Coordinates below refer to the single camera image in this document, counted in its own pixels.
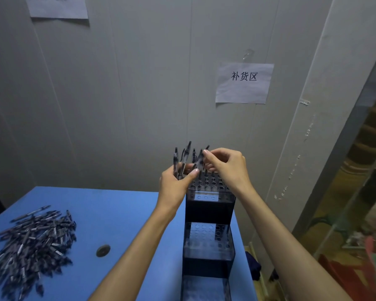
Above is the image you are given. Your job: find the person's right hand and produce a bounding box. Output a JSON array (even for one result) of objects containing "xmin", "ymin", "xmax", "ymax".
[{"xmin": 202, "ymin": 148, "xmax": 254, "ymax": 198}]

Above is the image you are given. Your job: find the person's left hand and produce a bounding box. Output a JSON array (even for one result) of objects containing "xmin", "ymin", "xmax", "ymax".
[{"xmin": 156, "ymin": 164, "xmax": 201, "ymax": 222}]

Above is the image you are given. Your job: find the cluster of grey pens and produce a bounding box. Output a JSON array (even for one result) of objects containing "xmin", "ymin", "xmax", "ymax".
[{"xmin": 191, "ymin": 148, "xmax": 220, "ymax": 187}]

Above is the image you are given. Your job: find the black tiered pen display stand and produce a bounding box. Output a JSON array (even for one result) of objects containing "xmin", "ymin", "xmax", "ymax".
[{"xmin": 180, "ymin": 172, "xmax": 237, "ymax": 301}]

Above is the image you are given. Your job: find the pile of grey pens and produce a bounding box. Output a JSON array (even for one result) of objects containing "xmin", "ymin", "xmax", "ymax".
[{"xmin": 0, "ymin": 205, "xmax": 77, "ymax": 301}]

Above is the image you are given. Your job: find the person's left forearm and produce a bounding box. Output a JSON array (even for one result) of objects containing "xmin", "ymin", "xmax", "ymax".
[{"xmin": 89, "ymin": 205, "xmax": 178, "ymax": 301}]

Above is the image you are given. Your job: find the person's right forearm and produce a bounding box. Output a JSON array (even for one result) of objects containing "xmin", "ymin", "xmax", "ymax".
[{"xmin": 238, "ymin": 184, "xmax": 353, "ymax": 301}]

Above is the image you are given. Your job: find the blue table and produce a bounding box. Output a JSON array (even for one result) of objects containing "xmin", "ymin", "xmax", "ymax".
[{"xmin": 0, "ymin": 186, "xmax": 258, "ymax": 301}]

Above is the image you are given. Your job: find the dark blue cloth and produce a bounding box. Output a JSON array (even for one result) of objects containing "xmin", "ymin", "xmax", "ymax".
[{"xmin": 245, "ymin": 251, "xmax": 262, "ymax": 282}]

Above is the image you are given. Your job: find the red plastic stool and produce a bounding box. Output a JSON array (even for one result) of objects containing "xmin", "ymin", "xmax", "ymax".
[{"xmin": 318, "ymin": 236, "xmax": 376, "ymax": 301}]

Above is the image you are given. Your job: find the white paper wall sign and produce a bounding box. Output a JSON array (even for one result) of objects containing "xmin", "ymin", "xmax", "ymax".
[
  {"xmin": 25, "ymin": 0, "xmax": 89, "ymax": 20},
  {"xmin": 215, "ymin": 62, "xmax": 275, "ymax": 105}
]

